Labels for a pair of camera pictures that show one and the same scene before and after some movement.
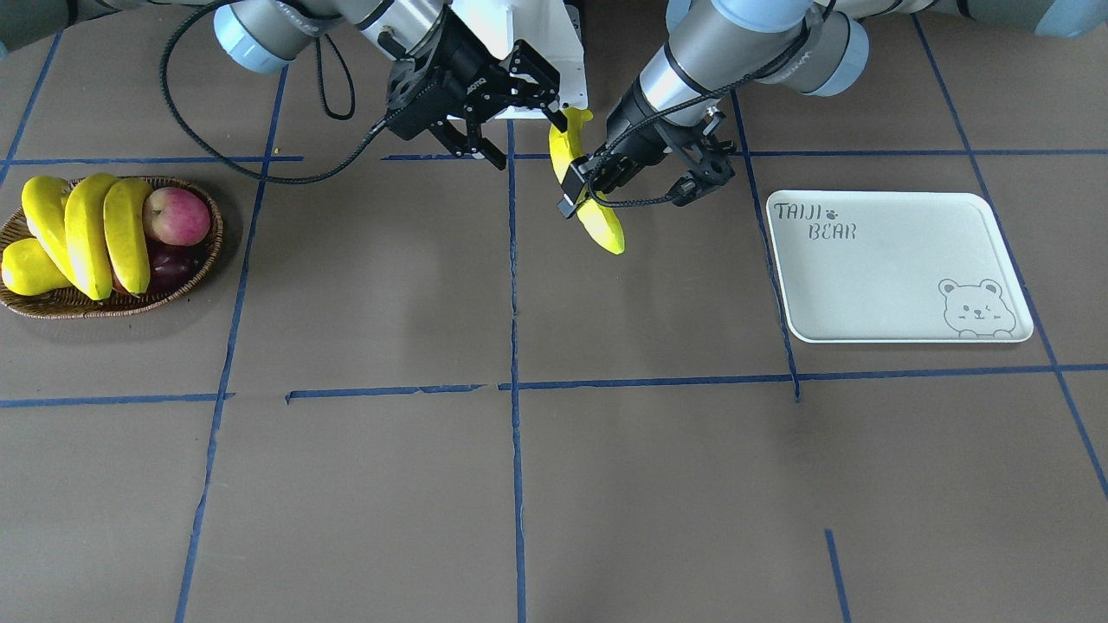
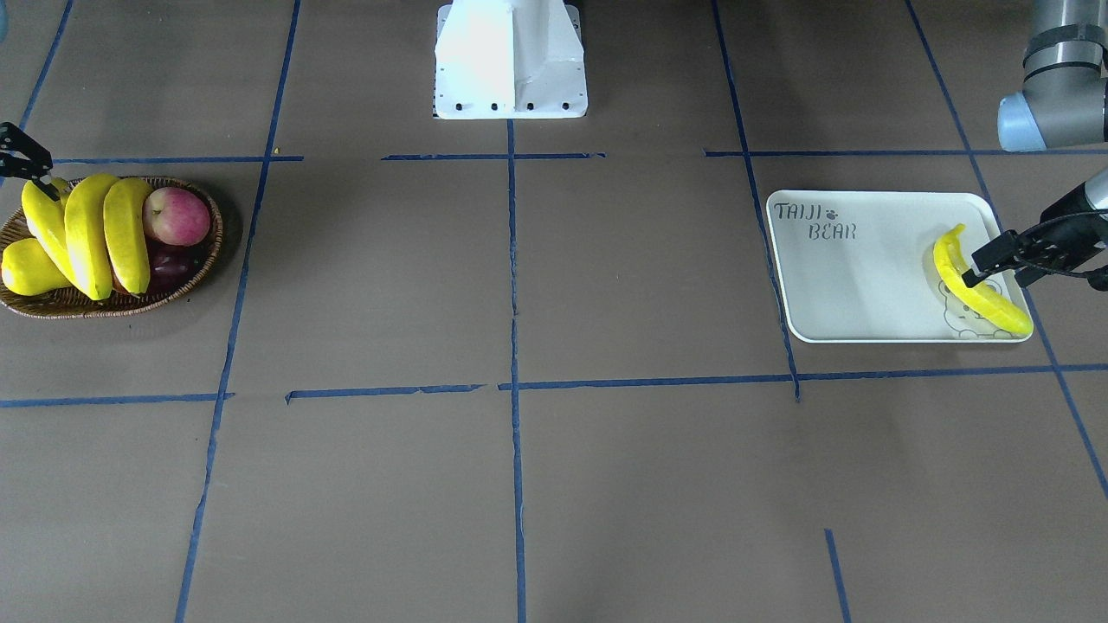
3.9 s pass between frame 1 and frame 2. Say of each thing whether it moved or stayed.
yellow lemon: stayed
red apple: stayed
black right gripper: moved
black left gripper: moved
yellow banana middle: stayed
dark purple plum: stayed
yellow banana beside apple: stayed
